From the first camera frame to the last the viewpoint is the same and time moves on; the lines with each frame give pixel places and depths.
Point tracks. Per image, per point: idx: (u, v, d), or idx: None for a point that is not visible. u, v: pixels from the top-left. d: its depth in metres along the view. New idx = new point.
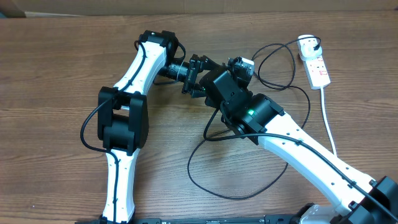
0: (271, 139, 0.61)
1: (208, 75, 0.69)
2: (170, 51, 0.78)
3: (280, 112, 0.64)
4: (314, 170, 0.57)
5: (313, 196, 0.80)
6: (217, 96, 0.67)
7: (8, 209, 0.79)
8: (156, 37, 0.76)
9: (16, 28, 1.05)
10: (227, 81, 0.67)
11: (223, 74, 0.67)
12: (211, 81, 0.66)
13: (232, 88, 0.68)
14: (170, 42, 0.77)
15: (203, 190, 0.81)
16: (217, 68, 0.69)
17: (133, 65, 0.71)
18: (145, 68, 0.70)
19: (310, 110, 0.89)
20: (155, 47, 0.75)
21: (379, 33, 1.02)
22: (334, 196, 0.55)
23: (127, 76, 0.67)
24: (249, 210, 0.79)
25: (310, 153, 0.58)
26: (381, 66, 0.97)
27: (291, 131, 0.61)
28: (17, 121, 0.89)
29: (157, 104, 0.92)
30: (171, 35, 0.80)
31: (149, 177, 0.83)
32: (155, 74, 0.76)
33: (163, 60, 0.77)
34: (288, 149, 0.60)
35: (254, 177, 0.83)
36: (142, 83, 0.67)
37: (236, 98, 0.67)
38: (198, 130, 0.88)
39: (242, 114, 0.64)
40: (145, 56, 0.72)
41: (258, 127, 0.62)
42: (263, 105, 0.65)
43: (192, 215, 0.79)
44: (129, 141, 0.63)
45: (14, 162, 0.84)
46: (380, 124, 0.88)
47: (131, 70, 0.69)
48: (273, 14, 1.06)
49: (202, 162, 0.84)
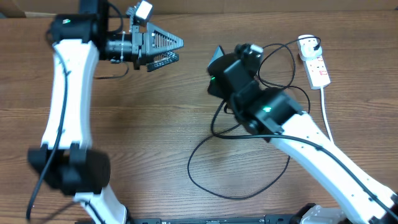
0: (288, 142, 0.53)
1: (217, 62, 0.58)
2: (99, 32, 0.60)
3: (298, 112, 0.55)
4: (334, 180, 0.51)
5: (313, 196, 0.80)
6: (229, 87, 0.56)
7: (9, 209, 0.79)
8: (73, 24, 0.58)
9: (15, 28, 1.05)
10: (241, 71, 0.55)
11: (235, 63, 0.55)
12: (222, 71, 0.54)
13: (245, 78, 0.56)
14: (94, 22, 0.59)
15: (203, 190, 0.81)
16: (227, 55, 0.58)
17: (57, 91, 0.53)
18: (74, 91, 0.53)
19: (309, 110, 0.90)
20: (76, 50, 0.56)
21: (379, 33, 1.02)
22: (353, 209, 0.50)
23: (53, 117, 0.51)
24: (249, 210, 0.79)
25: (330, 160, 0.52)
26: (382, 66, 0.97)
27: (310, 134, 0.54)
28: (17, 121, 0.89)
29: (157, 104, 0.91)
30: (92, 6, 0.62)
31: (149, 177, 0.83)
32: (91, 79, 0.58)
33: (94, 57, 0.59)
34: (306, 155, 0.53)
35: (254, 177, 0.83)
36: (76, 120, 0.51)
37: (248, 91, 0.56)
38: (198, 130, 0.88)
39: (255, 110, 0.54)
40: (67, 73, 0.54)
41: (274, 126, 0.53)
42: (278, 100, 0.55)
43: (192, 215, 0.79)
44: (90, 190, 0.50)
45: (14, 162, 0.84)
46: (380, 124, 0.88)
47: (55, 104, 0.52)
48: (273, 14, 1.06)
49: (202, 162, 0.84)
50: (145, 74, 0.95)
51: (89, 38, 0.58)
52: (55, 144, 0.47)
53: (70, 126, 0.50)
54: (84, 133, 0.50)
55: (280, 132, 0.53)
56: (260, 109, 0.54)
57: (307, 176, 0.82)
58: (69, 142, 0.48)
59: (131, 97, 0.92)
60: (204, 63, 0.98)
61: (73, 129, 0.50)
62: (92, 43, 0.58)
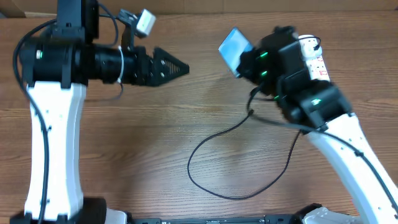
0: (329, 140, 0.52)
1: (273, 40, 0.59)
2: (83, 61, 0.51)
3: (346, 112, 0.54)
4: (365, 188, 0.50)
5: (313, 196, 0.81)
6: (278, 67, 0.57)
7: (9, 209, 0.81)
8: (49, 58, 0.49)
9: (15, 28, 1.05)
10: (295, 53, 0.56)
11: (293, 43, 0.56)
12: (278, 50, 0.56)
13: (297, 61, 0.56)
14: (76, 50, 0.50)
15: (203, 190, 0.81)
16: (288, 31, 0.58)
17: (37, 147, 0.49)
18: (55, 150, 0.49)
19: None
20: (55, 99, 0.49)
21: (380, 33, 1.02)
22: (374, 220, 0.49)
23: (36, 182, 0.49)
24: (249, 210, 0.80)
25: (367, 167, 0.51)
26: (382, 66, 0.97)
27: (353, 138, 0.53)
28: (17, 121, 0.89)
29: (157, 104, 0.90)
30: (74, 19, 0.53)
31: (149, 177, 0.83)
32: (79, 121, 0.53)
33: (81, 97, 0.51)
34: (344, 157, 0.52)
35: (254, 177, 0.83)
36: (61, 190, 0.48)
37: (299, 78, 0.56)
38: (198, 130, 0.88)
39: (301, 98, 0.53)
40: (47, 130, 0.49)
41: (318, 120, 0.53)
42: (330, 93, 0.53)
43: (192, 215, 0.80)
44: None
45: (14, 162, 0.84)
46: (379, 124, 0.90)
47: (38, 165, 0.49)
48: (274, 14, 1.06)
49: (202, 162, 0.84)
50: None
51: (71, 79, 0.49)
52: (40, 216, 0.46)
53: (55, 198, 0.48)
54: (71, 201, 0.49)
55: (322, 129, 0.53)
56: (308, 99, 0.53)
57: (307, 176, 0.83)
58: (55, 213, 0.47)
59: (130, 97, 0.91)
60: (204, 63, 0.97)
61: (58, 200, 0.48)
62: (74, 82, 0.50)
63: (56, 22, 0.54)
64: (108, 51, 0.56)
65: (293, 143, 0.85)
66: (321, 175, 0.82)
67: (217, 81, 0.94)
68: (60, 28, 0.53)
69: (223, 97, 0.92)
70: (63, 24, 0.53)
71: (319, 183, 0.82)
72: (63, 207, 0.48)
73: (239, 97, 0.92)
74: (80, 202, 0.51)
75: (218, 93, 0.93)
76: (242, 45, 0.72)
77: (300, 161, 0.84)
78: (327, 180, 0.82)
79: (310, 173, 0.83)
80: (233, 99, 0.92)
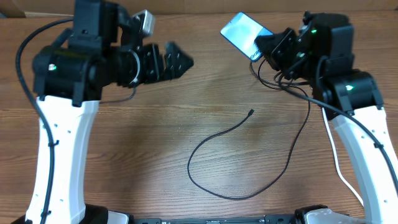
0: (351, 127, 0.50)
1: (324, 17, 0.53)
2: (97, 78, 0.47)
3: (377, 106, 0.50)
4: (375, 180, 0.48)
5: (313, 196, 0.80)
6: (324, 48, 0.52)
7: (9, 209, 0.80)
8: (63, 73, 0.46)
9: (15, 28, 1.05)
10: (347, 37, 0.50)
11: (347, 28, 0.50)
12: (329, 29, 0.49)
13: (346, 48, 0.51)
14: (91, 65, 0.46)
15: (203, 190, 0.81)
16: (342, 15, 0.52)
17: (42, 161, 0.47)
18: (61, 166, 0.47)
19: (310, 110, 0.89)
20: (66, 114, 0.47)
21: (379, 33, 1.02)
22: (377, 212, 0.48)
23: (38, 193, 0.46)
24: (249, 210, 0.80)
25: (383, 160, 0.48)
26: (381, 67, 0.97)
27: (377, 130, 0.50)
28: (17, 122, 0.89)
29: (156, 104, 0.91)
30: (92, 27, 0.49)
31: (149, 177, 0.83)
32: (87, 137, 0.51)
33: (92, 112, 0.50)
34: (361, 146, 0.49)
35: (254, 177, 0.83)
36: (64, 205, 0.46)
37: (342, 63, 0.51)
38: (198, 130, 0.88)
39: (335, 81, 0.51)
40: (54, 144, 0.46)
41: (347, 106, 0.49)
42: (364, 83, 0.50)
43: (192, 215, 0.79)
44: None
45: (14, 162, 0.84)
46: None
47: (40, 177, 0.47)
48: (273, 14, 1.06)
49: (202, 162, 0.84)
50: None
51: (82, 97, 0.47)
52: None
53: (57, 213, 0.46)
54: (73, 215, 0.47)
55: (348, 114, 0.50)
56: (343, 83, 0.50)
57: (307, 176, 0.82)
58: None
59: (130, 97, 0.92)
60: (204, 63, 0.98)
61: (59, 214, 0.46)
62: (86, 99, 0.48)
63: (73, 27, 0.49)
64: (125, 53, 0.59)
65: (293, 143, 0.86)
66: (321, 175, 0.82)
67: (217, 81, 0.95)
68: (76, 35, 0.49)
69: (224, 97, 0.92)
70: (78, 31, 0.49)
71: (318, 183, 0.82)
72: (64, 223, 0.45)
73: (239, 97, 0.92)
74: (82, 214, 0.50)
75: (218, 93, 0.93)
76: (254, 30, 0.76)
77: (299, 161, 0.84)
78: (327, 180, 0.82)
79: (310, 173, 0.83)
80: (233, 99, 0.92)
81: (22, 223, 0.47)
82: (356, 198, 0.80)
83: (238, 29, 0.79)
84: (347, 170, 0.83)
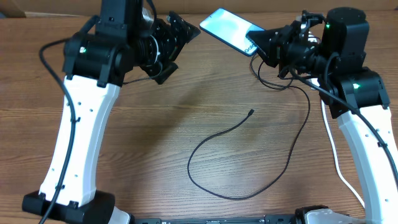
0: (355, 125, 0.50)
1: (341, 11, 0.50)
2: (122, 63, 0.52)
3: (384, 106, 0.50)
4: (378, 179, 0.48)
5: (313, 196, 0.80)
6: (338, 44, 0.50)
7: (9, 209, 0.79)
8: (90, 56, 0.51)
9: (16, 28, 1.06)
10: (361, 36, 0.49)
11: (362, 25, 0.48)
12: (344, 25, 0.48)
13: (358, 46, 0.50)
14: (118, 51, 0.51)
15: (203, 190, 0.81)
16: (359, 10, 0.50)
17: (64, 137, 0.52)
18: (82, 141, 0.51)
19: (310, 110, 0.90)
20: (89, 93, 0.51)
21: (379, 33, 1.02)
22: (377, 210, 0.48)
23: (55, 167, 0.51)
24: (249, 210, 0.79)
25: (386, 159, 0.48)
26: (381, 66, 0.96)
27: (381, 129, 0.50)
28: (16, 121, 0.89)
29: (156, 104, 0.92)
30: (119, 16, 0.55)
31: (149, 177, 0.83)
32: (106, 119, 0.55)
33: (113, 97, 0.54)
34: (365, 144, 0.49)
35: (254, 177, 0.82)
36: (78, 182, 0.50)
37: (352, 61, 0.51)
38: (198, 130, 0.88)
39: (343, 79, 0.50)
40: (76, 121, 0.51)
41: (354, 104, 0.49)
42: (372, 83, 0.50)
43: (192, 215, 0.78)
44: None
45: (14, 162, 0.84)
46: None
47: (60, 151, 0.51)
48: (273, 14, 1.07)
49: (202, 162, 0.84)
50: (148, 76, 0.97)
51: (107, 78, 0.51)
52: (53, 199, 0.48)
53: (71, 186, 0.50)
54: (84, 191, 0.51)
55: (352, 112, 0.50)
56: (350, 81, 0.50)
57: (307, 176, 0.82)
58: (68, 200, 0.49)
59: (131, 97, 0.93)
60: (204, 63, 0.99)
61: (73, 188, 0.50)
62: (110, 82, 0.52)
63: (101, 15, 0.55)
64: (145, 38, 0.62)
65: (293, 143, 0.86)
66: (321, 176, 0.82)
67: (217, 81, 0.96)
68: (104, 23, 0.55)
69: (223, 97, 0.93)
70: (106, 18, 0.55)
71: (319, 183, 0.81)
72: (76, 196, 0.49)
73: (239, 97, 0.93)
74: (93, 195, 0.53)
75: (218, 93, 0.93)
76: (240, 26, 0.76)
77: (299, 161, 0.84)
78: (327, 180, 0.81)
79: (310, 173, 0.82)
80: (233, 99, 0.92)
81: (35, 195, 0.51)
82: (356, 198, 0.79)
83: (221, 27, 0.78)
84: (347, 170, 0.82)
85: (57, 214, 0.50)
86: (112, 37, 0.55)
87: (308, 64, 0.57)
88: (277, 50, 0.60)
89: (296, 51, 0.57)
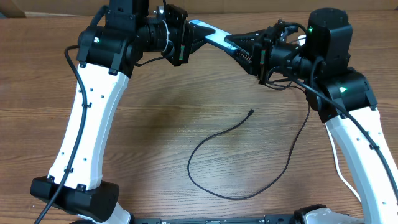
0: (345, 129, 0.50)
1: (322, 14, 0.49)
2: (133, 55, 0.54)
3: (371, 106, 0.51)
4: (374, 182, 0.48)
5: (313, 196, 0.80)
6: (321, 48, 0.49)
7: (8, 209, 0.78)
8: (104, 45, 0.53)
9: (16, 28, 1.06)
10: (345, 38, 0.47)
11: (345, 28, 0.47)
12: (328, 30, 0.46)
13: (342, 50, 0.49)
14: (129, 43, 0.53)
15: (203, 190, 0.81)
16: (341, 12, 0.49)
17: (74, 122, 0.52)
18: (92, 127, 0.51)
19: (310, 110, 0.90)
20: (100, 79, 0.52)
21: (379, 33, 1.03)
22: (376, 214, 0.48)
23: (64, 150, 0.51)
24: (249, 210, 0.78)
25: (379, 161, 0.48)
26: (382, 66, 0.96)
27: (372, 130, 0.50)
28: (16, 121, 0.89)
29: (157, 104, 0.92)
30: (127, 6, 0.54)
31: (149, 177, 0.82)
32: (115, 109, 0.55)
33: (123, 86, 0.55)
34: (357, 149, 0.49)
35: (254, 177, 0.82)
36: (86, 167, 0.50)
37: (337, 63, 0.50)
38: (198, 130, 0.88)
39: (328, 83, 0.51)
40: (87, 106, 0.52)
41: (343, 107, 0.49)
42: (359, 84, 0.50)
43: (192, 215, 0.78)
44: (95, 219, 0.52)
45: (14, 162, 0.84)
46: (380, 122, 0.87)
47: (69, 137, 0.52)
48: (273, 14, 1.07)
49: (202, 162, 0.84)
50: (150, 75, 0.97)
51: (119, 66, 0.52)
52: (61, 182, 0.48)
53: (79, 170, 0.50)
54: (92, 177, 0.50)
55: (342, 116, 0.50)
56: (336, 85, 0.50)
57: (307, 176, 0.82)
58: (76, 183, 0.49)
59: (132, 97, 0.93)
60: (204, 63, 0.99)
61: (81, 173, 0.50)
62: (121, 71, 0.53)
63: (109, 5, 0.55)
64: (156, 23, 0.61)
65: (293, 143, 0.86)
66: (321, 176, 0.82)
67: (217, 81, 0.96)
68: (113, 13, 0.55)
69: (223, 97, 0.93)
70: (115, 9, 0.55)
71: (319, 183, 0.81)
72: (83, 182, 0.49)
73: (239, 97, 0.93)
74: (99, 182, 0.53)
75: (217, 93, 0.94)
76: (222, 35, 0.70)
77: (300, 160, 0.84)
78: (327, 180, 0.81)
79: (310, 173, 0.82)
80: (233, 99, 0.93)
81: (43, 178, 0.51)
82: (356, 198, 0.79)
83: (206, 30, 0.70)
84: (347, 170, 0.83)
85: (64, 200, 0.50)
86: (122, 28, 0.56)
87: (292, 66, 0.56)
88: (262, 54, 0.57)
89: (278, 56, 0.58)
